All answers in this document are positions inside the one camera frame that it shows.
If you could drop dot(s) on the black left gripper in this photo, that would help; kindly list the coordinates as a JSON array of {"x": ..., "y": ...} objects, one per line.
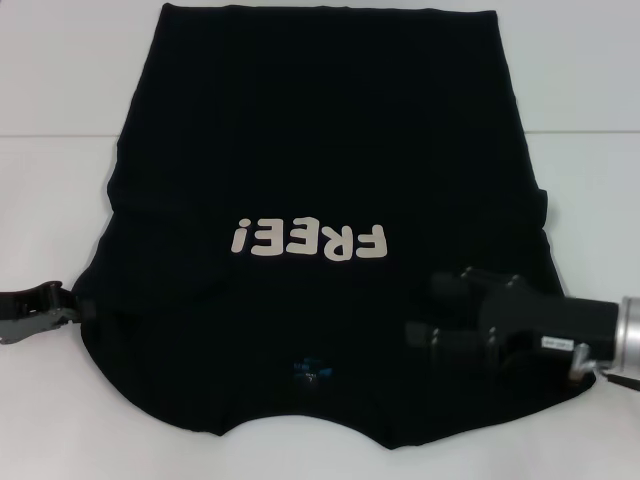
[{"x": 25, "y": 312}]

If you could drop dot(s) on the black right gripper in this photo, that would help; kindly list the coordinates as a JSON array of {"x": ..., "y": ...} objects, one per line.
[{"x": 550, "y": 312}]

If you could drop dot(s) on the black t-shirt with FREE print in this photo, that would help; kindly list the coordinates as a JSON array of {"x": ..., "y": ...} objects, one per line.
[{"x": 320, "y": 175}]

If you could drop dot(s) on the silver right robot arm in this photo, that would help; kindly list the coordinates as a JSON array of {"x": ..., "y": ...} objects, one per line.
[{"x": 629, "y": 327}]

